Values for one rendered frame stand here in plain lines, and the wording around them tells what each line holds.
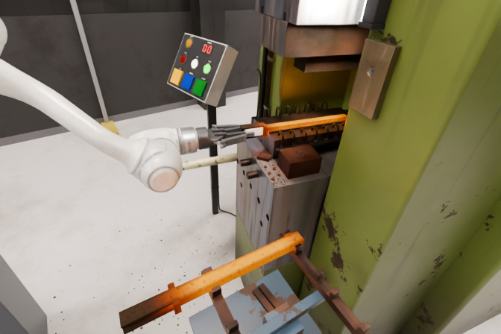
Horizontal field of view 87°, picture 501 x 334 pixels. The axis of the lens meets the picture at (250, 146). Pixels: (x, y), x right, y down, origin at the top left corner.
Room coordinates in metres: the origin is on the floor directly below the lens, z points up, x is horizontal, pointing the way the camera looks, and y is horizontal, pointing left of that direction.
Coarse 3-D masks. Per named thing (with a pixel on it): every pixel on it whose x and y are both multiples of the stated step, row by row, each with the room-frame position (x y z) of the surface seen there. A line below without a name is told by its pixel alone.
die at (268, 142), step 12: (336, 108) 1.10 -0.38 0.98; (264, 120) 0.93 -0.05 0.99; (276, 120) 0.94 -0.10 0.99; (288, 120) 0.94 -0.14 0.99; (276, 132) 0.83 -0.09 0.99; (288, 132) 0.84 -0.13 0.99; (312, 132) 0.85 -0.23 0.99; (324, 132) 0.86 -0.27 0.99; (264, 144) 0.85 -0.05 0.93; (276, 144) 0.78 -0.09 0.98; (288, 144) 0.80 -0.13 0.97; (276, 156) 0.78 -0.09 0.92
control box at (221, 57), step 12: (192, 36) 1.41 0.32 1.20; (180, 48) 1.43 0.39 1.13; (192, 48) 1.37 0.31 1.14; (204, 48) 1.31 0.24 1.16; (216, 48) 1.27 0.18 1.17; (228, 48) 1.24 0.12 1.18; (192, 60) 1.32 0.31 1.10; (204, 60) 1.27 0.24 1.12; (216, 60) 1.23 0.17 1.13; (228, 60) 1.24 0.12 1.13; (192, 72) 1.28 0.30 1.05; (216, 72) 1.19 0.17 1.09; (228, 72) 1.24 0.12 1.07; (180, 84) 1.29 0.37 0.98; (192, 84) 1.24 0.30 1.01; (216, 84) 1.19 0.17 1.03; (192, 96) 1.20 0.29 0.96; (204, 96) 1.16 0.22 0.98; (216, 96) 1.19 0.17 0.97
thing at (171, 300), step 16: (288, 240) 0.41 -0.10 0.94; (256, 256) 0.36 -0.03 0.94; (272, 256) 0.37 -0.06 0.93; (208, 272) 0.32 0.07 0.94; (224, 272) 0.32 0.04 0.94; (240, 272) 0.33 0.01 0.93; (176, 288) 0.29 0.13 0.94; (192, 288) 0.29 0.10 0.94; (208, 288) 0.29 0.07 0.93; (144, 304) 0.25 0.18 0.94; (160, 304) 0.25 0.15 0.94; (176, 304) 0.25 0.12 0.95; (128, 320) 0.22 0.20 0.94; (144, 320) 0.23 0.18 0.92
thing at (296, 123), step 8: (296, 120) 0.91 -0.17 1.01; (304, 120) 0.91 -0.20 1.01; (312, 120) 0.92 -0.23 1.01; (320, 120) 0.92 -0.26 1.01; (328, 120) 0.93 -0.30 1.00; (336, 120) 0.95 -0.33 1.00; (248, 128) 0.81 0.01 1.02; (264, 128) 0.83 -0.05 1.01; (272, 128) 0.84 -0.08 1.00; (280, 128) 0.86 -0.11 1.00; (256, 136) 0.82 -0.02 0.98
